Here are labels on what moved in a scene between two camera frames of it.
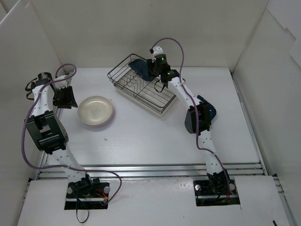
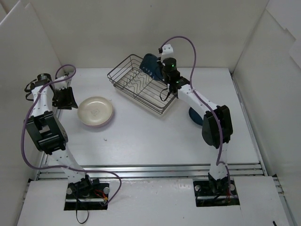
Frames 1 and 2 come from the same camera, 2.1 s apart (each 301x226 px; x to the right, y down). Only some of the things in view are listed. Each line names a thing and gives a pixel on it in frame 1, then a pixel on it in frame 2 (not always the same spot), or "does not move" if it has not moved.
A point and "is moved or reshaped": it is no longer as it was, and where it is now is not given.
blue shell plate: [140, 66] is moved or reshaped
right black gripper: [150, 68] → [160, 68]
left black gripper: [64, 98] does not move
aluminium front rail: [244, 170] does not move
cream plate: [95, 110] does not move
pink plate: [101, 124] does not move
